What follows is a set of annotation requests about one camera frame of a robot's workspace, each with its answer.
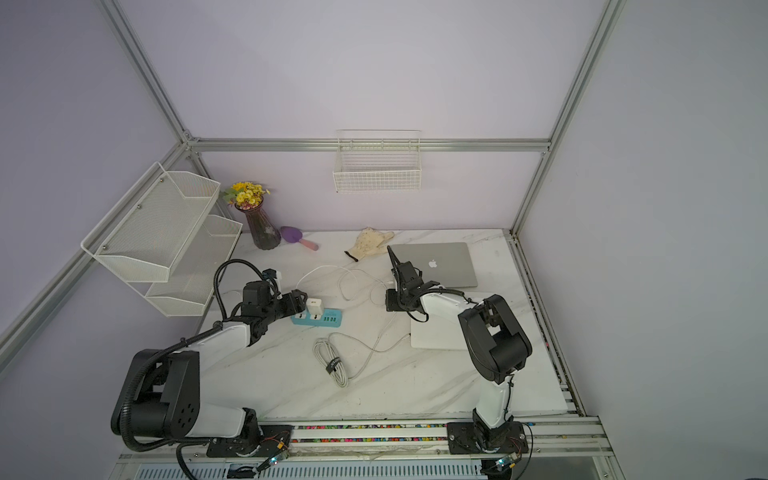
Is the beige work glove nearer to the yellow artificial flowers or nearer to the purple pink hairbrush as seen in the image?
the purple pink hairbrush

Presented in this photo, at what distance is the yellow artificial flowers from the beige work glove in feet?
1.22

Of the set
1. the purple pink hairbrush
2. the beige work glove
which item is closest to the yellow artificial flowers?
the purple pink hairbrush

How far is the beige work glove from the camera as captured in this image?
116 cm

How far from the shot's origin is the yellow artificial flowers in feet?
3.27
